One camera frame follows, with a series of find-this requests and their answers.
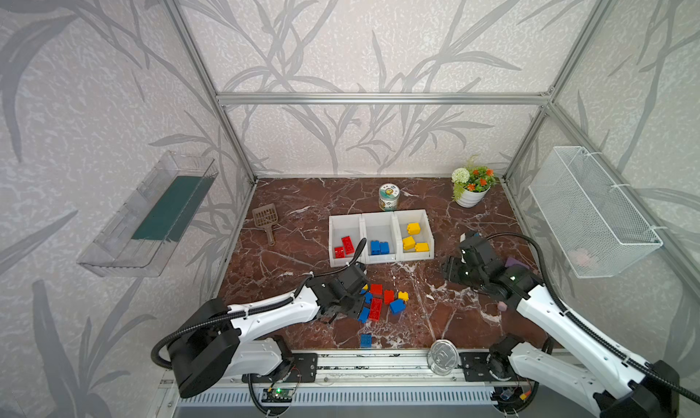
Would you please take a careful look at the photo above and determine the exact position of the clear plastic wall shelf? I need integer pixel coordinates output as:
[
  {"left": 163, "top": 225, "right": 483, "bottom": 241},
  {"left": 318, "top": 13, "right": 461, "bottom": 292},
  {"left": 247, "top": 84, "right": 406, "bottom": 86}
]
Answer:
[{"left": 78, "top": 151, "right": 219, "bottom": 278}]

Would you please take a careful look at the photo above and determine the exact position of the lone blue lego brick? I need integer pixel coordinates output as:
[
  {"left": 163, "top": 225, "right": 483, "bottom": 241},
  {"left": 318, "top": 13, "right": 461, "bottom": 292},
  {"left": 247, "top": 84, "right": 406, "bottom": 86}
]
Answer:
[{"left": 360, "top": 333, "right": 373, "bottom": 348}]

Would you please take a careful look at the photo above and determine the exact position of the left white bin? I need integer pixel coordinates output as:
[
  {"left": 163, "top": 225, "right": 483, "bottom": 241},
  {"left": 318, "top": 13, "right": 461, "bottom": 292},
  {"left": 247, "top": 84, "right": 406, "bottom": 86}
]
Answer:
[{"left": 327, "top": 214, "right": 366, "bottom": 268}]

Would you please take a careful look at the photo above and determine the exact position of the brown litter scoop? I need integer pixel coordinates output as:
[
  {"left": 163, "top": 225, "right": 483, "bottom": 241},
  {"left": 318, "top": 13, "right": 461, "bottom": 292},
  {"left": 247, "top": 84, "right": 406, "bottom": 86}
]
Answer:
[{"left": 253, "top": 204, "right": 279, "bottom": 246}]

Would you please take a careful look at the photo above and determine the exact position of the potted artificial flower plant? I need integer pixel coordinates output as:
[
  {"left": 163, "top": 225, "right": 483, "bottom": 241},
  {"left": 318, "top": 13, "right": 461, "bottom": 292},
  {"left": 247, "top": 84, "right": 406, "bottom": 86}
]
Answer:
[{"left": 451, "top": 155, "right": 497, "bottom": 208}]

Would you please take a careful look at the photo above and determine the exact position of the white wire mesh basket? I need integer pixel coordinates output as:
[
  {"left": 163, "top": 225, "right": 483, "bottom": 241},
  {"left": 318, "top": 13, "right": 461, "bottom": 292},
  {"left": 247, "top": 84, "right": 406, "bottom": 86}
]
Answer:
[{"left": 529, "top": 147, "right": 664, "bottom": 279}]

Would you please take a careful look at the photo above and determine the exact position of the right white bin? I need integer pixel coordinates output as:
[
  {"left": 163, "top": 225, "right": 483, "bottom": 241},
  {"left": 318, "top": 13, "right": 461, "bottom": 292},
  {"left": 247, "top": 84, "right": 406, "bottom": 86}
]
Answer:
[{"left": 394, "top": 210, "right": 435, "bottom": 261}]

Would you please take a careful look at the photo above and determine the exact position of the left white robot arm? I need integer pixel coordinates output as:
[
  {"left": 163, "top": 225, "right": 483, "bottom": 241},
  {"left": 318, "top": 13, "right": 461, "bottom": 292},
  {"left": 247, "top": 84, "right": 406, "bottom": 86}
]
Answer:
[{"left": 151, "top": 261, "right": 368, "bottom": 398}]

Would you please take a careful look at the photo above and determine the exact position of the purple scoop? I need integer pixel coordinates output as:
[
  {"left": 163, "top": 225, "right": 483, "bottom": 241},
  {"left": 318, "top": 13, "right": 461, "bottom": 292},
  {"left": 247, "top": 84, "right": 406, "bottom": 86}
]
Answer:
[{"left": 505, "top": 257, "right": 530, "bottom": 270}]

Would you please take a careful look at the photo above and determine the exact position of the white bin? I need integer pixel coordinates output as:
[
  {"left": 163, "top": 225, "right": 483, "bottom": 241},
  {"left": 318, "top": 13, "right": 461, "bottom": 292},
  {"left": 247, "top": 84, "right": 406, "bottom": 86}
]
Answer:
[
  {"left": 361, "top": 212, "right": 398, "bottom": 264},
  {"left": 394, "top": 210, "right": 435, "bottom": 261},
  {"left": 327, "top": 214, "right": 366, "bottom": 268}
]

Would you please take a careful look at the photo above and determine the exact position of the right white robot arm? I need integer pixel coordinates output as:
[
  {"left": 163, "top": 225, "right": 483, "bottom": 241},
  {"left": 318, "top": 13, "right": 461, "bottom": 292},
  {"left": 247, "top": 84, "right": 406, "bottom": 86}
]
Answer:
[{"left": 442, "top": 232, "right": 699, "bottom": 417}]

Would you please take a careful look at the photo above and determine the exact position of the long red lego brick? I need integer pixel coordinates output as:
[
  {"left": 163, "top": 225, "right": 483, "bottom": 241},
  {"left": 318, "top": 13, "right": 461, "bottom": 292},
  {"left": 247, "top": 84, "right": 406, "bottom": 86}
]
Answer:
[
  {"left": 341, "top": 236, "right": 355, "bottom": 256},
  {"left": 368, "top": 298, "right": 384, "bottom": 321}
]

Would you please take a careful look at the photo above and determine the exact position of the clear glass jar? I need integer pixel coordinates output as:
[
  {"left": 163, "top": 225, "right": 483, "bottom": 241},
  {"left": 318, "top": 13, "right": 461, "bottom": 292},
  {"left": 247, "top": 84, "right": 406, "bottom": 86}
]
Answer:
[{"left": 427, "top": 340, "right": 460, "bottom": 376}]

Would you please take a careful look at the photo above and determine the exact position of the middle white bin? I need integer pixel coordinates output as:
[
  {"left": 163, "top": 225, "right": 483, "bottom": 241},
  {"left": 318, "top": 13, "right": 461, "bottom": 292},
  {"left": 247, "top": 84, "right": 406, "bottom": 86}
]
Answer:
[{"left": 361, "top": 212, "right": 398, "bottom": 264}]

